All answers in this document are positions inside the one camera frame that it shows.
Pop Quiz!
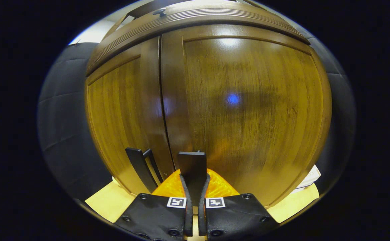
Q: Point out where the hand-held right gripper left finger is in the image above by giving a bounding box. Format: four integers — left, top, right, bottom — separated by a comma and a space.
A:
114, 169, 193, 241

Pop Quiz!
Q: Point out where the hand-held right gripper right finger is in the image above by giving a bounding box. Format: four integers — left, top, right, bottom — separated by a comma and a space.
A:
198, 168, 280, 241

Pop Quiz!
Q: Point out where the black door handle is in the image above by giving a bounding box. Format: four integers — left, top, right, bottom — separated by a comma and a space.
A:
125, 147, 165, 194
177, 151, 207, 206

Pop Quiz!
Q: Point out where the wooden shoe cabinet door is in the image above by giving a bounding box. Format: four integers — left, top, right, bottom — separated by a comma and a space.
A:
85, 36, 176, 195
161, 24, 332, 207

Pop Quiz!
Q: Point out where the wooden drawer with black knob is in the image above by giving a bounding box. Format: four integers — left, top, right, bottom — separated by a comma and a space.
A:
86, 2, 311, 77

